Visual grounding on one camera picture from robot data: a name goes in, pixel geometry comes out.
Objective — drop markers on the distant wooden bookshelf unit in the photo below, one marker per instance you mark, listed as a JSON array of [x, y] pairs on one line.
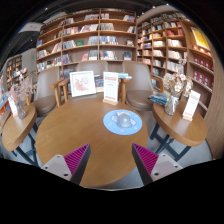
[[14, 68]]

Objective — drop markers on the white framed floral picture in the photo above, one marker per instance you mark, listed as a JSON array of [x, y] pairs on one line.
[[82, 84]]

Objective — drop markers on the teal book stack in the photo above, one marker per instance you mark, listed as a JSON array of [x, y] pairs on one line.
[[124, 76]]

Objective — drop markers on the brown armchair with wooden arms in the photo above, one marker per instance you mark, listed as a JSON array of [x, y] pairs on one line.
[[138, 93], [45, 96], [91, 65]]

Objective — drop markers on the white sign on wooden stand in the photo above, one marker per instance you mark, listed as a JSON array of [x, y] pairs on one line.
[[110, 86]]

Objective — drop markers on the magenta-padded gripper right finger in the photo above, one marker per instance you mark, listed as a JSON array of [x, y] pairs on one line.
[[148, 160]]

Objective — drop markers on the small white and red sign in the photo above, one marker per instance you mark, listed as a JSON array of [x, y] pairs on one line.
[[191, 105]]

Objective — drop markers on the curved wooden bookshelf unit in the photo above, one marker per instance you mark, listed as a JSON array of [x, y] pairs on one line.
[[166, 50]]

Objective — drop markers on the round blue cartoon mouse pad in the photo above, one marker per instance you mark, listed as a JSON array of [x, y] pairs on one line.
[[110, 123]]

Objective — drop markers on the grey and white computer mouse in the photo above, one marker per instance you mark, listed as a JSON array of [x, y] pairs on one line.
[[124, 121]]

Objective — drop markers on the small white table card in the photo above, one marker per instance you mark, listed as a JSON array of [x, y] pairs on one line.
[[13, 106]]

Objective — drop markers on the glass vase with beige flowers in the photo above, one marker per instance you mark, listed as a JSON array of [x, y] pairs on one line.
[[171, 105]]

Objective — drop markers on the dark blue standing book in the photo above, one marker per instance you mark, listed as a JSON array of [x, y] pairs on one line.
[[99, 82]]

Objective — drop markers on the stack of colourful books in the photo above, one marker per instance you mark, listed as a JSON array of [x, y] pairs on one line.
[[158, 99]]

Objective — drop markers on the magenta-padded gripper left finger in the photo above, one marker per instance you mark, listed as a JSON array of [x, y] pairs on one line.
[[75, 160]]

